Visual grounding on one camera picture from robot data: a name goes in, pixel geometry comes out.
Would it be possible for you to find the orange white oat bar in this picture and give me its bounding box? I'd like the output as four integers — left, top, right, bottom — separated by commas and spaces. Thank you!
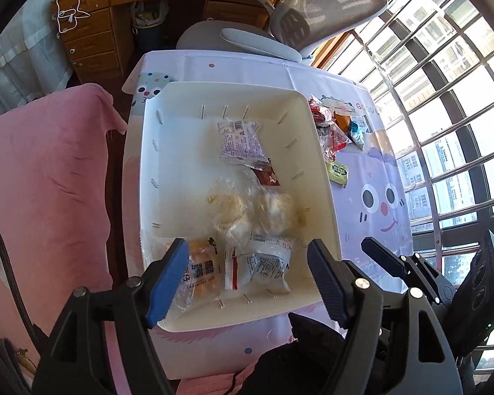
320, 96, 372, 151

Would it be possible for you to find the dark red snack bar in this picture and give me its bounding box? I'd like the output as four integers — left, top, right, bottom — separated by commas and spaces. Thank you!
253, 164, 280, 187

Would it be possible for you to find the red clear snack bag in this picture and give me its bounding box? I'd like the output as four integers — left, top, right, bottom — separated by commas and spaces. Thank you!
308, 95, 350, 163

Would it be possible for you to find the clear bag flaky pastry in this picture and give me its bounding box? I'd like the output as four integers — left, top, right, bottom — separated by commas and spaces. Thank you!
207, 177, 252, 247

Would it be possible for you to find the white plastic storage bin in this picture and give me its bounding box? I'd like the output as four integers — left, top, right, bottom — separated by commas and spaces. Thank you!
139, 82, 340, 332

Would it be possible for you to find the pink bed blanket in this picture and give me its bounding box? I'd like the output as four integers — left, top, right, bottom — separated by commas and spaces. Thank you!
0, 83, 127, 332

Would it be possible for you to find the white lace covered furniture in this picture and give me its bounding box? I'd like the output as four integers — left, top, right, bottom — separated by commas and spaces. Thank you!
0, 0, 72, 115

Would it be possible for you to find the orange biscuit snack pack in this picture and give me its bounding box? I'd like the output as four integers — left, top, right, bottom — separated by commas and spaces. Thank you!
172, 237, 222, 313

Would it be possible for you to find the wooden desk with drawers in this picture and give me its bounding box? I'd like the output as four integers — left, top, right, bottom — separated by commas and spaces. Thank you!
53, 0, 278, 86

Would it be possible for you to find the grey mesh office chair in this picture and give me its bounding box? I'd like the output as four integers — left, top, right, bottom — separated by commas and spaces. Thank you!
177, 0, 387, 63

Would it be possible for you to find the green pastry packet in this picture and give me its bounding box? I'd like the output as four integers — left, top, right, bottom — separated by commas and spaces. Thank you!
326, 161, 349, 188

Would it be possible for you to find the blueberry bread package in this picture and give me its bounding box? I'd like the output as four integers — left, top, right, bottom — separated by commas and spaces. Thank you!
218, 120, 269, 170

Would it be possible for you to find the metal window security grille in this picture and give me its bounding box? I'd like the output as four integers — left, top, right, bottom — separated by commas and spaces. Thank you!
312, 0, 494, 379

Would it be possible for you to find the white charger cable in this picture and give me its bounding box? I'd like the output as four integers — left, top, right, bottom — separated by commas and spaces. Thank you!
55, 0, 92, 35

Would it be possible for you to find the white printed snack bag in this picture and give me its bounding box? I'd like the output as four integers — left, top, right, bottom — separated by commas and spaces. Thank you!
225, 234, 297, 293

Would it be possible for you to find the cartoon purple tablecloth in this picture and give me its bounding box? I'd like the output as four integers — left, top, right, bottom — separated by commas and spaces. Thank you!
122, 50, 413, 380

